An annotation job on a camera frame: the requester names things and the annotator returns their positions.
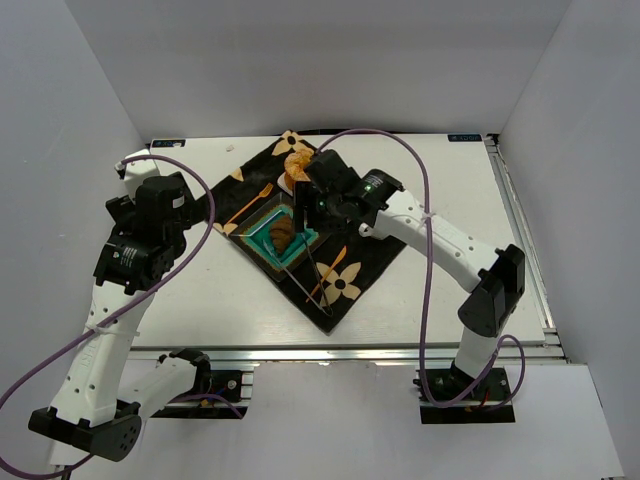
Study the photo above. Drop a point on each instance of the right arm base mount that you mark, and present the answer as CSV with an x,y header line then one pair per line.
x,y
488,403

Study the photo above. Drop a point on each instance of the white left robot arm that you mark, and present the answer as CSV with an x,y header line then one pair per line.
x,y
92,412

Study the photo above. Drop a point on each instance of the teal square plate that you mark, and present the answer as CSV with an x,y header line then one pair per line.
x,y
252,236

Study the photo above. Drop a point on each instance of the orange plastic knife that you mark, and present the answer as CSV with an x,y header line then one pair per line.
x,y
326,271

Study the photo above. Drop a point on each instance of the white rectangular tray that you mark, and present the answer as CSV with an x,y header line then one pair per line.
x,y
286,183

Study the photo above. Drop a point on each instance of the large sugared round bread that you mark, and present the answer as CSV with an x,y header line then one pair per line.
x,y
295,165

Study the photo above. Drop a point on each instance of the metal tongs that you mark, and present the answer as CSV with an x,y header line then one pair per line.
x,y
300,285

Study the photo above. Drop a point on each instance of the brown chocolate croissant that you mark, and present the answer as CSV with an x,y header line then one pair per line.
x,y
282,233

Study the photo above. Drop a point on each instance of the black floral placemat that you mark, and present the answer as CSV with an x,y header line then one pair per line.
x,y
365,261

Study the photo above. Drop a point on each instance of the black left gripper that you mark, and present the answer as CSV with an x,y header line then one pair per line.
x,y
198,210

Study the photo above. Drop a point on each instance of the orange plastic fork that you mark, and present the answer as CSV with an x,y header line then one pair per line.
x,y
264,193

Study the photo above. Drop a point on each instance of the aluminium table frame rail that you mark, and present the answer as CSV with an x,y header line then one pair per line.
x,y
550,350

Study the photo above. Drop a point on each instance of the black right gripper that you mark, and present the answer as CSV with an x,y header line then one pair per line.
x,y
302,206

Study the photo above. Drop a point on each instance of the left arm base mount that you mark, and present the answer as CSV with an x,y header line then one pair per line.
x,y
220,392

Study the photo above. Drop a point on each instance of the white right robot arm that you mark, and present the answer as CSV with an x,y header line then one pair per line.
x,y
493,278

